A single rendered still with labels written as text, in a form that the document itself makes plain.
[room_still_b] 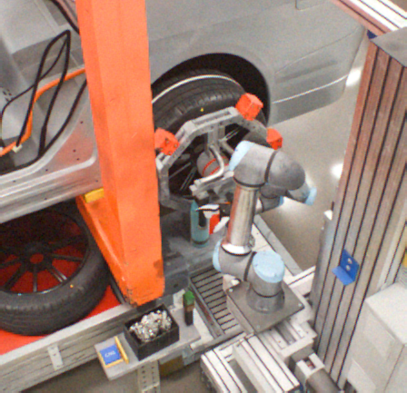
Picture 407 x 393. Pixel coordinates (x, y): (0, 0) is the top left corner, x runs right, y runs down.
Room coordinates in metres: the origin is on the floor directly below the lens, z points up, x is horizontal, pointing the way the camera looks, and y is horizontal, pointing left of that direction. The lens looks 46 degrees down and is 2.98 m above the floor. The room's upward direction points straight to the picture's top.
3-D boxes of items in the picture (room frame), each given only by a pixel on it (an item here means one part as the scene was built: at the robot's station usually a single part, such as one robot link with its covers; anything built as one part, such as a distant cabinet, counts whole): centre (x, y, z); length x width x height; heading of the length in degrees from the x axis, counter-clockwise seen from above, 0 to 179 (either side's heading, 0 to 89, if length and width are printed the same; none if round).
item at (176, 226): (2.31, 0.03, 0.32); 0.40 x 0.30 x 0.28; 118
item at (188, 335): (1.48, 0.22, 0.44); 0.43 x 0.17 x 0.03; 118
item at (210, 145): (2.00, -0.02, 1.03); 0.19 x 0.18 x 0.11; 28
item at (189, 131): (2.16, -0.05, 0.85); 0.54 x 0.07 x 0.54; 118
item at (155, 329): (1.49, 0.21, 0.51); 0.20 x 0.14 x 0.13; 121
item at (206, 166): (2.09, -0.09, 0.85); 0.21 x 0.14 x 0.14; 28
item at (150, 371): (1.47, 0.25, 0.21); 0.10 x 0.10 x 0.42; 28
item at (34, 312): (1.93, 0.77, 0.39); 0.66 x 0.66 x 0.24
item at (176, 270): (2.05, 0.21, 0.26); 0.42 x 0.18 x 0.35; 28
